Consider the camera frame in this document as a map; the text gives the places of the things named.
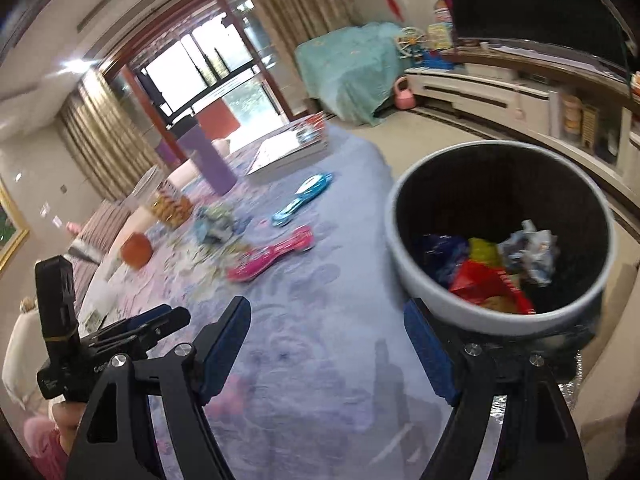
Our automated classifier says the white wooden television cabinet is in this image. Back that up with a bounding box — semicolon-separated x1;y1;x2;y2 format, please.
404;51;640;182

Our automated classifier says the person's left hand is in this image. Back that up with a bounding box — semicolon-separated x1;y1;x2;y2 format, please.
52;400;89;454

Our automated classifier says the yellow wrapper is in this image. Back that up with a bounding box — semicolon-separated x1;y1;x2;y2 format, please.
467;237;504;267

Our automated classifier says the colourful toy house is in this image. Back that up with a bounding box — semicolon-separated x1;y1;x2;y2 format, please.
427;0;457;52

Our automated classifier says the crinkled pale blue packet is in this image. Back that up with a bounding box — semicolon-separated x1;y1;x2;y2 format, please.
193;203;254;246

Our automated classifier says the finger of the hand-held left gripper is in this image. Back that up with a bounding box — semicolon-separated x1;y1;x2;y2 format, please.
82;304;174;343
131;308;192;358

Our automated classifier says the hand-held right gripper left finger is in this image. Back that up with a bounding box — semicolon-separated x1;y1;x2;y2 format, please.
65;296;252;480

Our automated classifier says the blue candy wrapper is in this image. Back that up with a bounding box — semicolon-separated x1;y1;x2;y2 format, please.
271;172;334;229

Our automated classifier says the white trash bin black bag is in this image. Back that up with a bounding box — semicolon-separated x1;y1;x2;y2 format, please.
385;141;619;337

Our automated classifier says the purple floral tablecloth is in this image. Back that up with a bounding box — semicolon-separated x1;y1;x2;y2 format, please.
75;124;507;480

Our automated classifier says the pink plastic toy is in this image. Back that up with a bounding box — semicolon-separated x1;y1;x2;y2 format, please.
227;225;316;284

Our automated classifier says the teal cloth furniture cover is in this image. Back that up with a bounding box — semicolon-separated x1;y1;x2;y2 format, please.
294;22;407;127

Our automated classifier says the blue toy block set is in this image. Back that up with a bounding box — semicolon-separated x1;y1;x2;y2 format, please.
421;50;459;72

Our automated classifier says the black television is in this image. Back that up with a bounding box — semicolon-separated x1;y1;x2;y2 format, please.
439;0;635;75

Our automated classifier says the wooden framed sliding window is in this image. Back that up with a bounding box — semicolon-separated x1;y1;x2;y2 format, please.
120;10;296;133

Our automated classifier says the red orange snack wrapper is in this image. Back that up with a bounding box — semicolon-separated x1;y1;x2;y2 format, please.
449;259;537;317

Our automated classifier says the gold framed picture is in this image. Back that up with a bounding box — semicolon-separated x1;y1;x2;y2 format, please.
0;179;31;272

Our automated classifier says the white pillow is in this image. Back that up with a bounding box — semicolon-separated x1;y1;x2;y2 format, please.
2;299;47;407

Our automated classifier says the toy ferris wheel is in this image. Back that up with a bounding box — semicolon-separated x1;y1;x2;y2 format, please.
394;27;432;62

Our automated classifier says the striped sofa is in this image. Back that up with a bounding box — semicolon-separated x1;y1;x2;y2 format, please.
64;199;132;273

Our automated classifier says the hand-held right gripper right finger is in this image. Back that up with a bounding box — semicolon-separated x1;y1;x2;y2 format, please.
404;299;586;480

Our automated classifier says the purple bottle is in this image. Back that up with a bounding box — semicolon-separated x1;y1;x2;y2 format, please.
177;117;237;196

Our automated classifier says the stack of picture books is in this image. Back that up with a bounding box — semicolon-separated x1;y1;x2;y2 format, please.
244;113;331;184

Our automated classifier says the white paper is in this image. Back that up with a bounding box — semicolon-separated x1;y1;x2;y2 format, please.
499;219;559;287

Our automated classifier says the red chair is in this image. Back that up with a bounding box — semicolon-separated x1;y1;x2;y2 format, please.
204;100;239;139

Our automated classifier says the silver foil sheet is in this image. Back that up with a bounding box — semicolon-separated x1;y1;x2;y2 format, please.
492;349;589;442

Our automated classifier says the dark blue wrapper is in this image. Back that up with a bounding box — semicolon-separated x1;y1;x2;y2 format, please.
419;233;472;287

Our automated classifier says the pink toy kettlebell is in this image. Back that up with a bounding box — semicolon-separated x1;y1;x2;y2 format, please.
392;77;417;111

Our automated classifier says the orange round container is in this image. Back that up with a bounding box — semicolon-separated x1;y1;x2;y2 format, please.
121;232;154;269

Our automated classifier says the clear jar of snacks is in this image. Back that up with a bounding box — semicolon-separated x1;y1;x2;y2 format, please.
131;164;194;229

